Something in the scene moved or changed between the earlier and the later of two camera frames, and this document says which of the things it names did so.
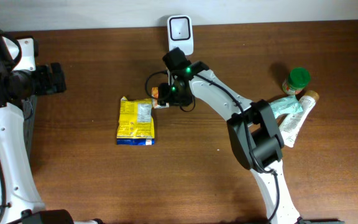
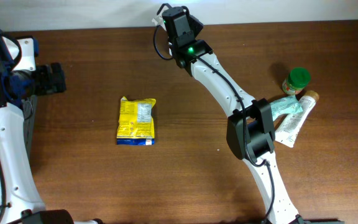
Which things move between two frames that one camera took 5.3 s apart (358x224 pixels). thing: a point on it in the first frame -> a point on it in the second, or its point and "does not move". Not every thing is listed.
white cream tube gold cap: (291, 126) does not move
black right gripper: (166, 93) -> (198, 23)
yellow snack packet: (135, 125) does not move
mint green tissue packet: (285, 106) does not move
